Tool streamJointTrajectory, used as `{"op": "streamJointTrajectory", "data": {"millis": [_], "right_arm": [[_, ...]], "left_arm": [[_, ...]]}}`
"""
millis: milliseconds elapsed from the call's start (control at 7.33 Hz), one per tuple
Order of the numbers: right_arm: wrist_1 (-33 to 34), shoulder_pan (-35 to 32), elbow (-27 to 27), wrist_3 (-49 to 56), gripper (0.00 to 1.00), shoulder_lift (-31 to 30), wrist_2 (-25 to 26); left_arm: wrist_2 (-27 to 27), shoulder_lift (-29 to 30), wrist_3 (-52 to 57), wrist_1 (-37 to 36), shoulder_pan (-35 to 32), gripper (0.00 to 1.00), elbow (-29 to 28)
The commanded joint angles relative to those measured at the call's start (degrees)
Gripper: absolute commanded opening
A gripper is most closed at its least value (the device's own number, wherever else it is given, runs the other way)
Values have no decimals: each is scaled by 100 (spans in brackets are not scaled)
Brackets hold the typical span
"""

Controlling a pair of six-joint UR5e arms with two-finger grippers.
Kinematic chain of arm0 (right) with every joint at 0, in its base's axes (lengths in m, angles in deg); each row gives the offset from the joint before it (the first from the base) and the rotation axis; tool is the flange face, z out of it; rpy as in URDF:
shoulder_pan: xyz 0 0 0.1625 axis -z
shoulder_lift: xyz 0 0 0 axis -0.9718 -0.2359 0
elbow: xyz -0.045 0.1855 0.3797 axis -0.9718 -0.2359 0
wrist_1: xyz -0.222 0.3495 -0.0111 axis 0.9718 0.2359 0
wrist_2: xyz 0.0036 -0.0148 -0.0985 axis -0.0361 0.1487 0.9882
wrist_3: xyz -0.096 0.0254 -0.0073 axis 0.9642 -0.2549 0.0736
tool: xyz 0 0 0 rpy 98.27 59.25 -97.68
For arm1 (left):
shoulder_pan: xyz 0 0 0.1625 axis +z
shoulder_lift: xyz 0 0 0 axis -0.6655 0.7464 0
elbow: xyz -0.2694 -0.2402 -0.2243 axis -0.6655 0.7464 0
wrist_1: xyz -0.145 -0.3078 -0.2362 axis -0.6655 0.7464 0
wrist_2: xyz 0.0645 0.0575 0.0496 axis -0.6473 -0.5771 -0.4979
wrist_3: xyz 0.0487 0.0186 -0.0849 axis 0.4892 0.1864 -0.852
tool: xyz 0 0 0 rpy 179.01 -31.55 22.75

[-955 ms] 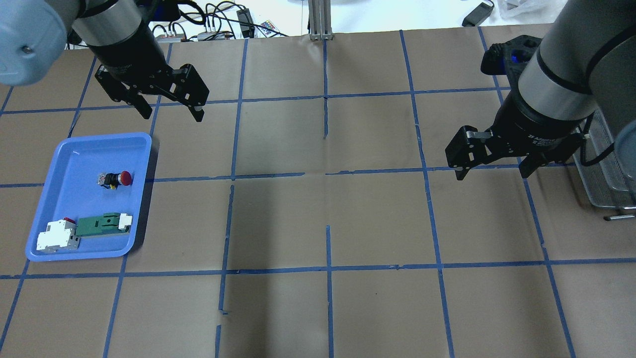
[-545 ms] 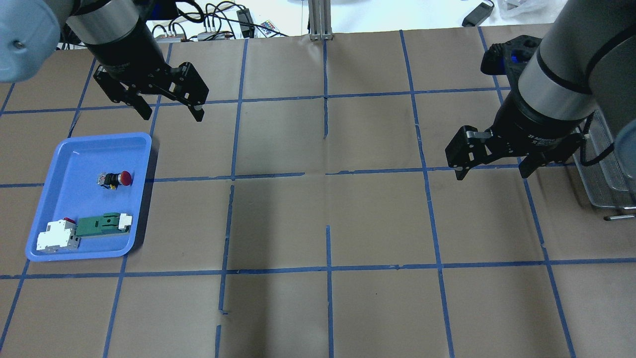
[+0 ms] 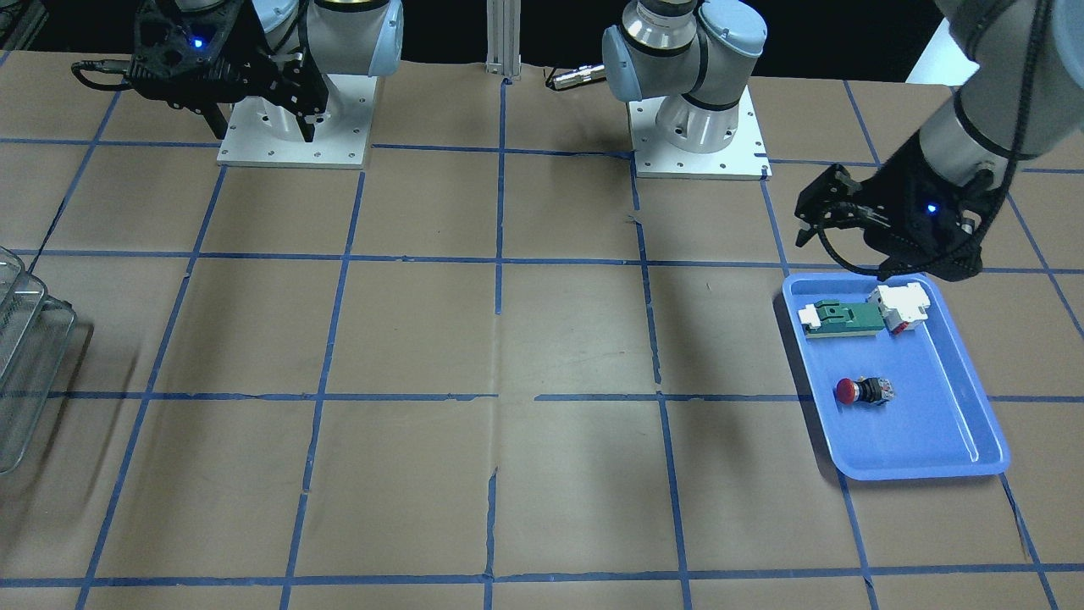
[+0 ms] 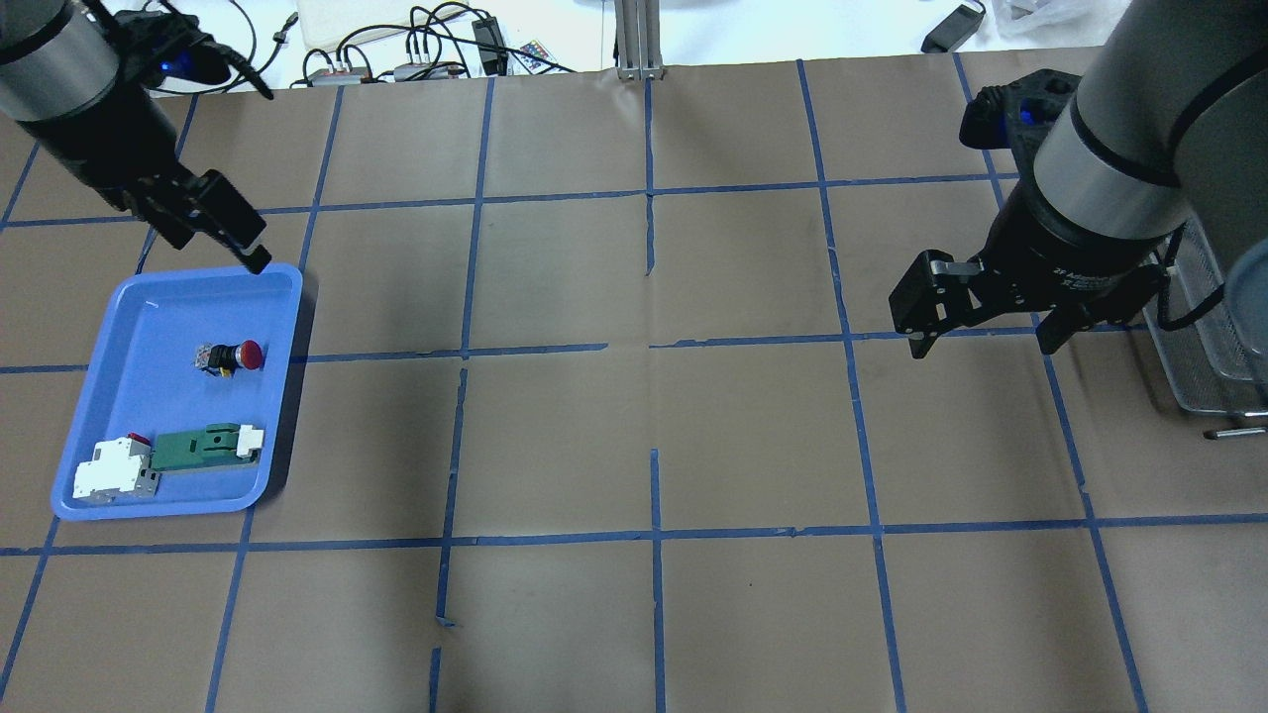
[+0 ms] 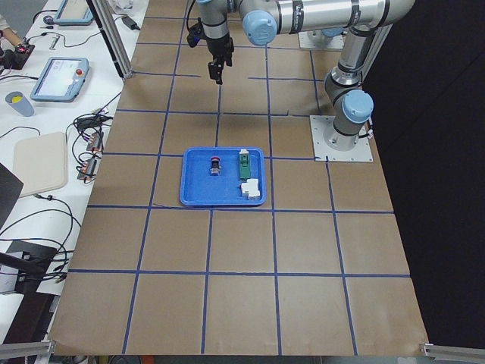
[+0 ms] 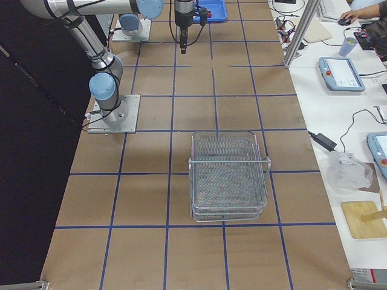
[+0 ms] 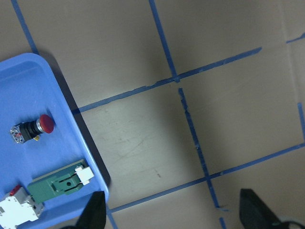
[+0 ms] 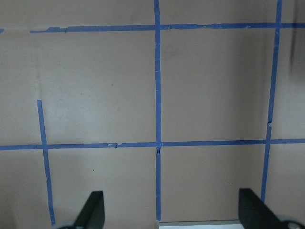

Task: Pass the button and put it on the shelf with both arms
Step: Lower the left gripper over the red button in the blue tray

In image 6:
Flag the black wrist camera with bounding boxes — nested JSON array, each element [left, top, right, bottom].
[[198, 7, 212, 27]]

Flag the upper blue teach pendant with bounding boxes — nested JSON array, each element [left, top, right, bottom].
[[318, 57, 365, 92]]

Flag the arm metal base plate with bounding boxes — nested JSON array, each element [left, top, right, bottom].
[[87, 95, 140, 134], [112, 19, 151, 42]]

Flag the tangled cables on desk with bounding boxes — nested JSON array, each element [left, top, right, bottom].
[[273, 16, 306, 51]]

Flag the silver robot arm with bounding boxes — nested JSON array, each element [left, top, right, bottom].
[[119, 13, 143, 36], [21, 1, 164, 127]]

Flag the lower blue teach pendant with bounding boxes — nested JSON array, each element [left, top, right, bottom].
[[366, 132, 387, 180]]

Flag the person hand on mouse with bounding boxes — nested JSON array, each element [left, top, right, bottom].
[[339, 10, 359, 23]]

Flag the white keyboard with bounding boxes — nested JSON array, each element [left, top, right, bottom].
[[317, 0, 341, 22]]

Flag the aluminium frame post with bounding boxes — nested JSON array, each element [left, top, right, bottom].
[[283, 0, 320, 69]]

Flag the blue teach pendant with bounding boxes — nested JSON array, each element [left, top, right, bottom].
[[318, 57, 365, 92], [366, 132, 387, 180]]

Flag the black computer mouse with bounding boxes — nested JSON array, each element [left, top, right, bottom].
[[337, 17, 352, 26]]

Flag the lavender plastic cup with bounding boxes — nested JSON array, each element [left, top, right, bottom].
[[339, 37, 358, 57]]

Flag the silver wire mesh shelf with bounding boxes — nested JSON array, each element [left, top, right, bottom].
[[188, 130, 271, 222]]

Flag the blue plastic tray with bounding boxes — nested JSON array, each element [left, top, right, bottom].
[[198, 0, 227, 23]]

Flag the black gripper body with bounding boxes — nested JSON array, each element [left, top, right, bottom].
[[174, 0, 194, 42]]

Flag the black power adapter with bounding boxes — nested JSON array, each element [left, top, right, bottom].
[[309, 132, 337, 152]]

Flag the wooden board with stand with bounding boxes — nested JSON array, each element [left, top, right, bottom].
[[341, 191, 386, 239]]

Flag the clear plastic bag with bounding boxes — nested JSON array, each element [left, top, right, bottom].
[[325, 152, 374, 190]]

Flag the beige pad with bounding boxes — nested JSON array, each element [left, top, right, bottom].
[[304, 18, 332, 44]]

